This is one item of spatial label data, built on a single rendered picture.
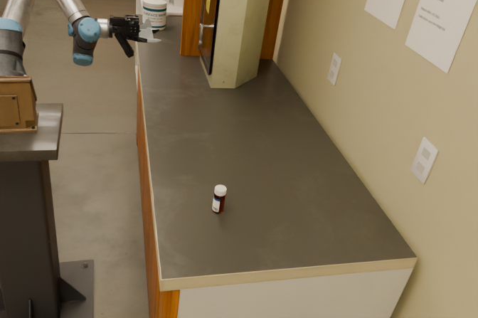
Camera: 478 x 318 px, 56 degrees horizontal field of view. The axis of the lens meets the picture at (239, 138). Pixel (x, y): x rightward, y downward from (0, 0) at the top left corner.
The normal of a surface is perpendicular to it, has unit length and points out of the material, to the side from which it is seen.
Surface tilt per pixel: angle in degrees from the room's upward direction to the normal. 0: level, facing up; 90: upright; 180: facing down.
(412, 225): 90
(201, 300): 90
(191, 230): 0
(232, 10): 90
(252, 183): 0
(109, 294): 0
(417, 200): 90
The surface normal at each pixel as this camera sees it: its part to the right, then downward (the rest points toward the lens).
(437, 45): -0.97, 0.00
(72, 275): 0.13, -0.85
